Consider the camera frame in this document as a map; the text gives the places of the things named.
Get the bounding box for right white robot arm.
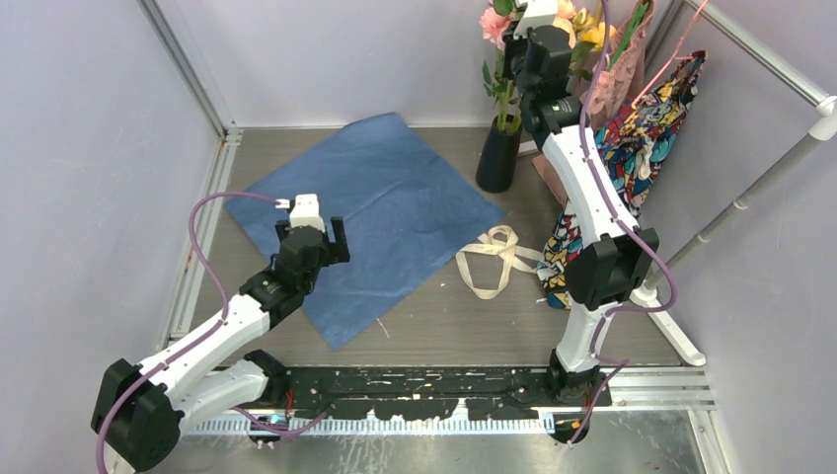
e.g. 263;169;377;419
502;20;659;406

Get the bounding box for white metal clothes rack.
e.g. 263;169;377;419
630;2;836;368

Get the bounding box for pink clothes hanger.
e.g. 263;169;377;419
631;0;710;110

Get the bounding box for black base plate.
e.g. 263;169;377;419
244;365;611;422

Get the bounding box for pink garment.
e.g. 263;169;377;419
532;0;655;204

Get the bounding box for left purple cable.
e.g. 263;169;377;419
96;191;329;474

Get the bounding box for yellow flowers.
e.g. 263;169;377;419
570;8;616;80

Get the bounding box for pink rose stem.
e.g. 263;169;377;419
478;5;518;132
553;0;577;48
482;0;524;135

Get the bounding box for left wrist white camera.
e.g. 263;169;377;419
273;194;326;232

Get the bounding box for colourful cartoon print garment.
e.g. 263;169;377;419
536;50;707;309

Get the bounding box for black vase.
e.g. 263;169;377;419
476;117;521;194

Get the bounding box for green clothes hanger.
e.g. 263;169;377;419
608;0;653;71

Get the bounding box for white slotted cable duct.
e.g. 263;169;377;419
190;414;555;435

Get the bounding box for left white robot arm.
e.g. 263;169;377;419
91;217;350;472

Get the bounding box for cream ribbon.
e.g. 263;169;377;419
454;224;541;300

